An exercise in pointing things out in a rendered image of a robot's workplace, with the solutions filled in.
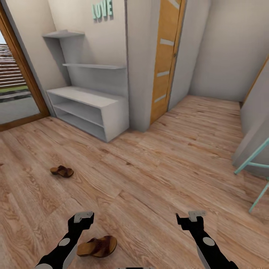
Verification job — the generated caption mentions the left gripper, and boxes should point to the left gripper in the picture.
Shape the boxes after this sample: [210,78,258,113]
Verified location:
[68,213,94,235]

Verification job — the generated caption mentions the sandal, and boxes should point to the sandal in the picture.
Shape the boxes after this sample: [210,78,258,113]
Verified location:
[76,236,117,258]
[50,166,74,177]

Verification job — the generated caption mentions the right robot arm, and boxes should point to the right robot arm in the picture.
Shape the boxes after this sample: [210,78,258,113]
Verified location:
[176,210,238,269]

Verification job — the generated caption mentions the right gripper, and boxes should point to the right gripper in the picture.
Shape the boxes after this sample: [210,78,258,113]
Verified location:
[176,213,204,235]

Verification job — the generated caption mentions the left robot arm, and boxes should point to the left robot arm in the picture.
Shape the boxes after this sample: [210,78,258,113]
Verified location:
[33,211,94,269]

